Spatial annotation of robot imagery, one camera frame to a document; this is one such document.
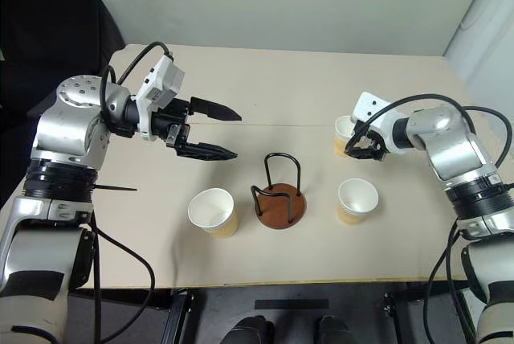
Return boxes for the black table frame bracket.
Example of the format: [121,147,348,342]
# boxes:
[166,287,194,344]
[380,290,422,344]

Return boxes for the wire cup holder wooden base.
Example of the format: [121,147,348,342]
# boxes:
[249,152,308,231]

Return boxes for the black zip tie tail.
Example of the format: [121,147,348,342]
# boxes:
[92,184,138,193]

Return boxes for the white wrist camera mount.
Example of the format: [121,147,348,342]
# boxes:
[134,52,186,142]
[350,91,403,153]

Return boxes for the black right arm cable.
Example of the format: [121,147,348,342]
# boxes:
[426,217,481,344]

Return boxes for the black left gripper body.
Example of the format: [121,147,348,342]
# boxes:
[151,97,194,157]

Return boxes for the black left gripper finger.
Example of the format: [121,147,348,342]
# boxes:
[190,96,243,122]
[175,141,239,162]

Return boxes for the black chair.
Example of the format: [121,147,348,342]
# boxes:
[0,0,126,216]

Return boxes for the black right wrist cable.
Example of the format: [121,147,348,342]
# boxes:
[352,93,512,169]

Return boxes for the black tape strip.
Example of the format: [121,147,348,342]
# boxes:
[254,298,330,311]

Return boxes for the dark rounded shape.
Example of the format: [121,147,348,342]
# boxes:
[222,315,276,344]
[318,315,355,344]

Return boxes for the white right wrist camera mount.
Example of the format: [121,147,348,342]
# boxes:
[350,91,403,153]

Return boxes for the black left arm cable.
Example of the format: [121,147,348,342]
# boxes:
[88,213,157,344]

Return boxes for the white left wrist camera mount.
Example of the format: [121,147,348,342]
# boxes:
[134,52,186,142]

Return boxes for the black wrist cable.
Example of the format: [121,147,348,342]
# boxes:
[99,40,176,120]
[352,93,512,169]

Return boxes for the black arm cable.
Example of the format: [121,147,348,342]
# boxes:
[88,213,157,344]
[426,217,481,344]

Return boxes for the white pillar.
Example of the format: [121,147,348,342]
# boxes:
[443,0,514,117]

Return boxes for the tan paper cup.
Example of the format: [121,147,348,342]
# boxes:
[187,186,239,240]
[337,177,380,227]
[333,115,365,158]

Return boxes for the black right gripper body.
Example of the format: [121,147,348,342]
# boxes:
[365,129,392,162]

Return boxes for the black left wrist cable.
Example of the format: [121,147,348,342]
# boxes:
[99,40,176,120]

